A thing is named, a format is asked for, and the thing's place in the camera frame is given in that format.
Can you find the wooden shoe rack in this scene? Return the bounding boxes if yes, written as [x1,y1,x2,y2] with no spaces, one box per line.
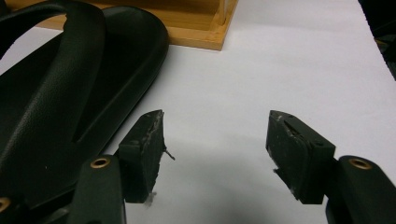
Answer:
[4,0,240,51]

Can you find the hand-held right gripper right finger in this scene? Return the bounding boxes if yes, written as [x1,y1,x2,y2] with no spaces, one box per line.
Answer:
[265,109,336,205]

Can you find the black slipper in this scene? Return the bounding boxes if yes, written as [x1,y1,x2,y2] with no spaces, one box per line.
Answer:
[0,0,171,224]

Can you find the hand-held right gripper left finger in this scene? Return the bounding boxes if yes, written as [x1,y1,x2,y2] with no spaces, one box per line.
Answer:
[117,109,176,204]

